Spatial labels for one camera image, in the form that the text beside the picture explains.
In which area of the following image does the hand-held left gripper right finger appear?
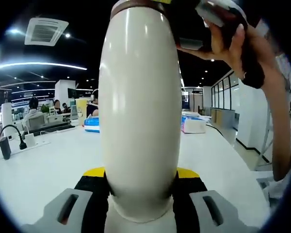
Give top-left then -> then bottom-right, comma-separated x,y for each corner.
171,166 -> 259,233

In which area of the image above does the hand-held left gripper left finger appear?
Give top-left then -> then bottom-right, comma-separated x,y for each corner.
21,166 -> 112,233

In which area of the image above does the cream water cup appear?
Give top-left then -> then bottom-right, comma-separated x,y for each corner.
98,0 -> 182,223

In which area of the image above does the yellow drink cup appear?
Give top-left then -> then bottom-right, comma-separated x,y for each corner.
75,98 -> 88,126

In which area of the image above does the person's right hand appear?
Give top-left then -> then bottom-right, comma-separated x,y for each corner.
177,23 -> 282,83

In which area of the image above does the white table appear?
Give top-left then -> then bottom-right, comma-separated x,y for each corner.
0,116 -> 269,233

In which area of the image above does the person's white shirt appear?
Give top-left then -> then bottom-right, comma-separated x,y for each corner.
256,48 -> 291,216

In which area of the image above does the white power strip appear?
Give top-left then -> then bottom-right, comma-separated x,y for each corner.
0,138 -> 51,161

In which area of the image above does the white metal rack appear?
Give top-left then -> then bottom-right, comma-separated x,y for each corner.
256,104 -> 275,172

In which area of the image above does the white charger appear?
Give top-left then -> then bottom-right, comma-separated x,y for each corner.
25,132 -> 36,148

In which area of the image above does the black power adapter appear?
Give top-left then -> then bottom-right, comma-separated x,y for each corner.
0,136 -> 12,161

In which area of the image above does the blue and white tissue pack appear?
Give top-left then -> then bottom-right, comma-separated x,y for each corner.
83,117 -> 100,133
180,115 -> 207,134

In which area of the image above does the black closed laptop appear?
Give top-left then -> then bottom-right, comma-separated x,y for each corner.
23,120 -> 76,133

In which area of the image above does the white mesh office chair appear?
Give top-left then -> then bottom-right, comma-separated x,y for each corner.
24,115 -> 46,131

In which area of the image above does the white paper towel roll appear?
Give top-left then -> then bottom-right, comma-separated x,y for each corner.
1,102 -> 13,137

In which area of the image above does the curved ceiling light strip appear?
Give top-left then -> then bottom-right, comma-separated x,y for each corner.
0,62 -> 88,72

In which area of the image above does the ceiling air conditioner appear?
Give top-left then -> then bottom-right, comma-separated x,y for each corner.
24,17 -> 69,47

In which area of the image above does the black power cable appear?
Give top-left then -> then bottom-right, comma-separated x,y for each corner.
0,124 -> 25,161

